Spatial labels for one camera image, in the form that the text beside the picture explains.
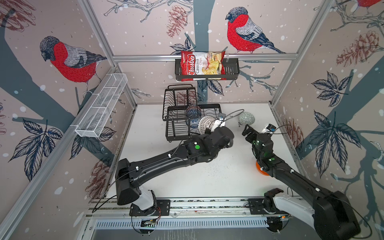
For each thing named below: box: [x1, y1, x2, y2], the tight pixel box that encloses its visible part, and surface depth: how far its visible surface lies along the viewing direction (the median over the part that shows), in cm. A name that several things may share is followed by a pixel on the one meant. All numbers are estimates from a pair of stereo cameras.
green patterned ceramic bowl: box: [238, 111, 256, 125], surface depth 110 cm
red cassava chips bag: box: [180, 50, 226, 82], surface depth 90 cm
